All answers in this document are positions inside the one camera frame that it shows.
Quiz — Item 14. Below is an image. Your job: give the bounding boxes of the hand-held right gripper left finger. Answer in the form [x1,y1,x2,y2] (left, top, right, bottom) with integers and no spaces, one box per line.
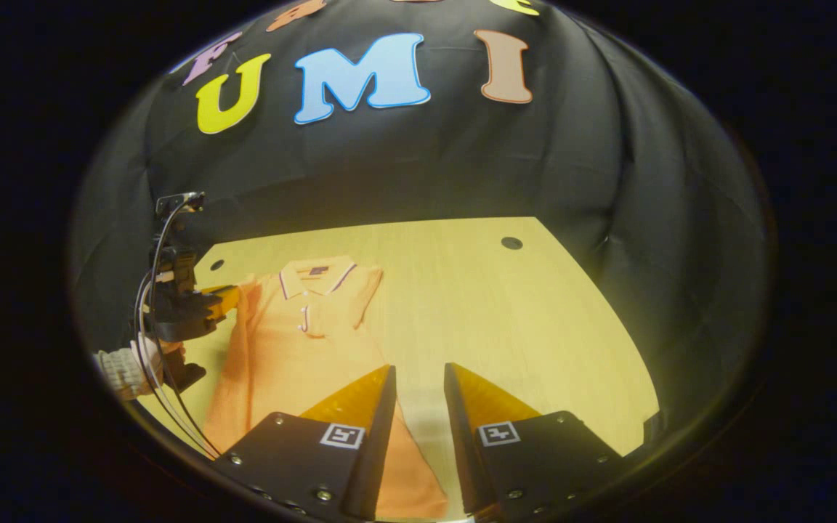
[211,365,397,522]

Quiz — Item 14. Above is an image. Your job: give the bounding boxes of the orange T-shirt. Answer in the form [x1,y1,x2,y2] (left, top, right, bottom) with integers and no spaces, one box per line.
[204,256,448,520]

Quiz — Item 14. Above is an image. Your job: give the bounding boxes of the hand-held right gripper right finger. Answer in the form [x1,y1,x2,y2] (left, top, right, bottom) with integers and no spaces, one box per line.
[444,363,626,520]

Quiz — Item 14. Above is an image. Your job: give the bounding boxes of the thin gripper cable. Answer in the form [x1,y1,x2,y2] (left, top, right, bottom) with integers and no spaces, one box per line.
[132,207,225,460]

